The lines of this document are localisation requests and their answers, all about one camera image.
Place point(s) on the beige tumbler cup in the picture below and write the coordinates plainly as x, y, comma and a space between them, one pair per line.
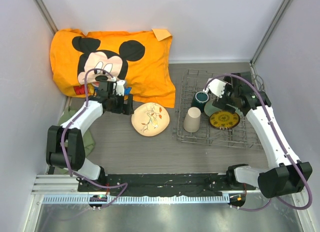
192, 120

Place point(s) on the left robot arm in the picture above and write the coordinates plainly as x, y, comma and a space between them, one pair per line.
65, 147

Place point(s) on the grey wire dish rack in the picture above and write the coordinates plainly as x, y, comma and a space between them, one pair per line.
241, 136

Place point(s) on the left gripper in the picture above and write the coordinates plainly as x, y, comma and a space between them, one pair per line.
126, 109

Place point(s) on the dark green mug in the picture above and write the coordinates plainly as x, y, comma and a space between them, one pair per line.
199, 100

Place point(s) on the white slotted cable duct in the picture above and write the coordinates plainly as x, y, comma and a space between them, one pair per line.
95, 199

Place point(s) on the green cloth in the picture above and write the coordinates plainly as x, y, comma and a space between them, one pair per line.
88, 141

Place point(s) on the cream bird plate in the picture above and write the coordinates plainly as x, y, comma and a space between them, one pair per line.
150, 119

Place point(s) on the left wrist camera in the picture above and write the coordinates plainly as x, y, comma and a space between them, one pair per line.
120, 87

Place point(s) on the orange Mickey Mouse cloth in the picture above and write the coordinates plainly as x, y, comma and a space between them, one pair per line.
140, 58

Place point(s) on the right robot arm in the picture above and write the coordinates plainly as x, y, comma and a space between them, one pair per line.
286, 173

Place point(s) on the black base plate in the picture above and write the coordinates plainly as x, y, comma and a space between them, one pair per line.
169, 185

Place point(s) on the yellow brown patterned plate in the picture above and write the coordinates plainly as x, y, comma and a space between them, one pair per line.
224, 120

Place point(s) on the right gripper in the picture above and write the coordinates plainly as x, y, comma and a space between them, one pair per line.
221, 103

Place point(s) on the light green flower plate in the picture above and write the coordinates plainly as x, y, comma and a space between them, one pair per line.
209, 109

